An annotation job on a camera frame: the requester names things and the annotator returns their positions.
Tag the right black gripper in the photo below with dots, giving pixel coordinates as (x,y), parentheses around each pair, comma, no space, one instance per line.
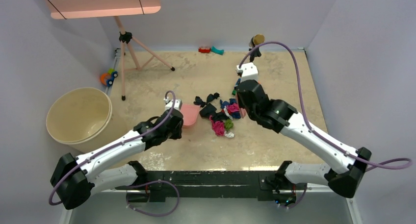
(240,101)

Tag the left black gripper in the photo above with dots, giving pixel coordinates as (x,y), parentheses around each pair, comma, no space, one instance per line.
(177,134)

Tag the pink dustpan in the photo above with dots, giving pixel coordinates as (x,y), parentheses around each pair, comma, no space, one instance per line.
(190,115)

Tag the green paper scrap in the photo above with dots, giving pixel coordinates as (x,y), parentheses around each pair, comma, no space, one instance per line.
(228,125)

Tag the small white paper scrap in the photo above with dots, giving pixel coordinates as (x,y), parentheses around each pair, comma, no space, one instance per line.
(229,134)

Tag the pink hand brush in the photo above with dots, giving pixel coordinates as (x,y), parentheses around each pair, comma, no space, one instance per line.
(242,111)

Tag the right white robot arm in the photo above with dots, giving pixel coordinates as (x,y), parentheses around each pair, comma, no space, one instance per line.
(343,167)

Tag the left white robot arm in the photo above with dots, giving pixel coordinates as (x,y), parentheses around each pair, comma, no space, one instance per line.
(76,178)

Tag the blue toy brick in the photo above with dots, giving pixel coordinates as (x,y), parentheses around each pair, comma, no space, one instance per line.
(237,83)

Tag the teal curved toy piece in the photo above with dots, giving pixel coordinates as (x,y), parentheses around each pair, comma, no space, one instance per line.
(216,51)

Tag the black stand gold microphone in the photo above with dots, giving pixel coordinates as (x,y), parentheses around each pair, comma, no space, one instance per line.
(255,41)

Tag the red toy block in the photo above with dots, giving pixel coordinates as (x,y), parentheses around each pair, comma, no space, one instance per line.
(204,49)

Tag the orange blue toy car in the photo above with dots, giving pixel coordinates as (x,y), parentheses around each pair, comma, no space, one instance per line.
(108,78)

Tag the beige round bucket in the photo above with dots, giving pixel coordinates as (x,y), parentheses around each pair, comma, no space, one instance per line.
(85,120)

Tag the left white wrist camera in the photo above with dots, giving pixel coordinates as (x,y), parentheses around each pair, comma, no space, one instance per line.
(176,104)

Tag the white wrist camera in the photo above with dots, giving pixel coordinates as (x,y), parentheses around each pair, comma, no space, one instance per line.
(176,104)
(247,71)

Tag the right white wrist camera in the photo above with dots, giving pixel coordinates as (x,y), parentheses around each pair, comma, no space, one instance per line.
(247,71)

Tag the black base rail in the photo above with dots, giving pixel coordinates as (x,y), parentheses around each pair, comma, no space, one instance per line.
(157,186)

